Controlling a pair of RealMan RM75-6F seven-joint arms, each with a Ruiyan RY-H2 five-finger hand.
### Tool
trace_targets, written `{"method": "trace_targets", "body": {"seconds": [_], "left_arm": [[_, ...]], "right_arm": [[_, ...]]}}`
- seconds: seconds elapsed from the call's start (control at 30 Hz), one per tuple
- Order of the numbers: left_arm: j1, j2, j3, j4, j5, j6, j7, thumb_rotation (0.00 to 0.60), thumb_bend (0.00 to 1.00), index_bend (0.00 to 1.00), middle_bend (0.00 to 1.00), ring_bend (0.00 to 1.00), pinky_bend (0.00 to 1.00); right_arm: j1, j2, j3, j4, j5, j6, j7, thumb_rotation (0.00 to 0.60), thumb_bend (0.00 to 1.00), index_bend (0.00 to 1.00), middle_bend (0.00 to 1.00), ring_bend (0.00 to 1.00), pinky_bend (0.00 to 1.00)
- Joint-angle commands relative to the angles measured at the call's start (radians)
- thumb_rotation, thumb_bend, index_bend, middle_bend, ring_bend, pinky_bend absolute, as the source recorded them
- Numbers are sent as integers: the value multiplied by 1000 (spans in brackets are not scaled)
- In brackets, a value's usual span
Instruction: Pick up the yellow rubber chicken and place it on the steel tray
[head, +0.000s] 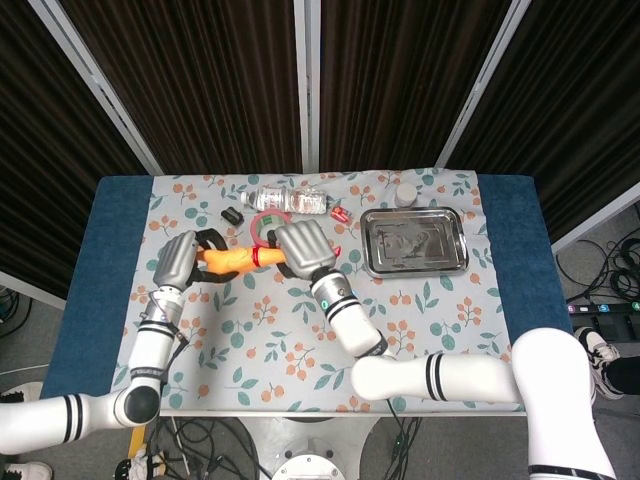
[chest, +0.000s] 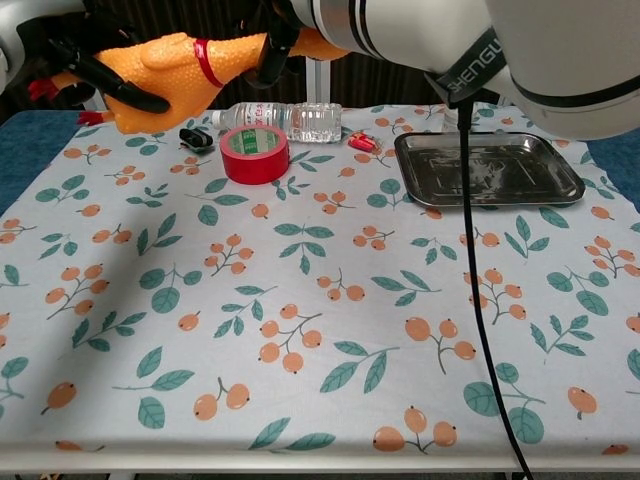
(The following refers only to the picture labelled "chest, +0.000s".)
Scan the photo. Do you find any clear plastic water bottle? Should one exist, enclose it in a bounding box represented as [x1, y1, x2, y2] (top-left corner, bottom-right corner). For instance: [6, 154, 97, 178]
[210, 101, 344, 144]

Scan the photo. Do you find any small black clip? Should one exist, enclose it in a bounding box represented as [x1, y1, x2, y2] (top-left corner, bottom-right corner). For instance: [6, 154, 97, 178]
[178, 127, 212, 153]

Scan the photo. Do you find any orange rubber toy chicken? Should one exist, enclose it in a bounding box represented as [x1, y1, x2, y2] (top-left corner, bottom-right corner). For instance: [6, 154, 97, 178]
[27, 27, 351, 135]

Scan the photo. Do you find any white screen frame post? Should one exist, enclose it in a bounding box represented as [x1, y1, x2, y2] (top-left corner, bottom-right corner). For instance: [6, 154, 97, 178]
[303, 55, 332, 105]

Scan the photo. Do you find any floral leaf print tablecloth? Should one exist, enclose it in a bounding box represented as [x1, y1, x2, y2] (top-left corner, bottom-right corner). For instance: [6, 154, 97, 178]
[0, 102, 640, 459]

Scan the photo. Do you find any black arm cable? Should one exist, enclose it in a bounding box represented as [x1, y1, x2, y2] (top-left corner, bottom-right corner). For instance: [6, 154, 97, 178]
[423, 72, 535, 480]

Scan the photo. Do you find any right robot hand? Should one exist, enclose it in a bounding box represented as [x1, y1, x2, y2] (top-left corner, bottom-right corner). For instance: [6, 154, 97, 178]
[234, 0, 305, 91]

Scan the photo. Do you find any blue table cover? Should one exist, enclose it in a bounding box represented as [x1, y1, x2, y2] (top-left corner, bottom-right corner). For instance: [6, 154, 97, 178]
[0, 107, 640, 216]

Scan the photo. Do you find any small red wrapped item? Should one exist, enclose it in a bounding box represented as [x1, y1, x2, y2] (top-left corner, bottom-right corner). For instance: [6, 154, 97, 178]
[348, 131, 381, 151]

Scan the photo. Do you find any stainless steel tray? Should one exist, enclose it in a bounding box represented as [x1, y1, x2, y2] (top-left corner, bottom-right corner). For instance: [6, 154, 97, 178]
[393, 131, 587, 208]

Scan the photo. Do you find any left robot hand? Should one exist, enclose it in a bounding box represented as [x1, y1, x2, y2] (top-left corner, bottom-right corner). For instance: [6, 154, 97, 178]
[0, 0, 172, 115]

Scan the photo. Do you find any red tape roll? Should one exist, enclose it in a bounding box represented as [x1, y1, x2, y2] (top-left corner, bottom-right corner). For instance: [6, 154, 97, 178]
[219, 124, 291, 186]

